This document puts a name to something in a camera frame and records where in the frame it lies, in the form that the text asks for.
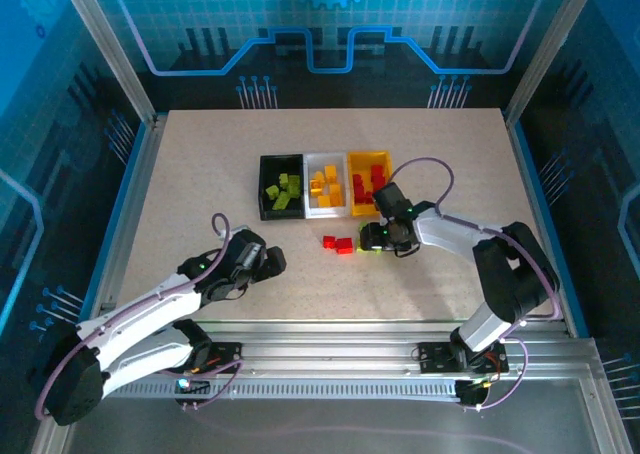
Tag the black plastic bin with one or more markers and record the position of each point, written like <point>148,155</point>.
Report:
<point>267,166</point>

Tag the yellow plastic bin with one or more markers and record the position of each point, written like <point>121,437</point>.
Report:
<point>357,210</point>

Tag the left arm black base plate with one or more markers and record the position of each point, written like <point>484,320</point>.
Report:
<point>227,356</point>

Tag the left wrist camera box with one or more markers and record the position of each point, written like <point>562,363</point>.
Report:
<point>250,256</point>

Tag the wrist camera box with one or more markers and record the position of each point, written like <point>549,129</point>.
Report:
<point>390,201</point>
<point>250,256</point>

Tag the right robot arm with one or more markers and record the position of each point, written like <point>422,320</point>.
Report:
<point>505,274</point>

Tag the white plastic bin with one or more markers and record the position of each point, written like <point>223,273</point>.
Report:
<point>315,160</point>

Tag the yellow lego brick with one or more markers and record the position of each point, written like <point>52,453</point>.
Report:
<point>315,187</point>
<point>335,194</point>
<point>330,173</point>
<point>316,176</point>
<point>324,202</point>

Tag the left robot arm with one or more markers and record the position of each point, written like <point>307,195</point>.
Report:
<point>135,314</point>

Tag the aluminium frame post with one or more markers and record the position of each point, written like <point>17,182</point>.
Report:
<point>550,49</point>
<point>110,49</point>

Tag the wide aluminium mounting rail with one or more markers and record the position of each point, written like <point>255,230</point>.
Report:
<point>325,349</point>

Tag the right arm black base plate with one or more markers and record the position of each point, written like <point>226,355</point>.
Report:
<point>430,356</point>

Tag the blue edged side rail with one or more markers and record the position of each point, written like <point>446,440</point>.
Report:
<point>137,194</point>
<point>536,189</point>

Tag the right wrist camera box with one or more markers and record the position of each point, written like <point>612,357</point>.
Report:
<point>390,201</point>

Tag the long green lego brick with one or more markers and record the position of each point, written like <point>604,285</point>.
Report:
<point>281,201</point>

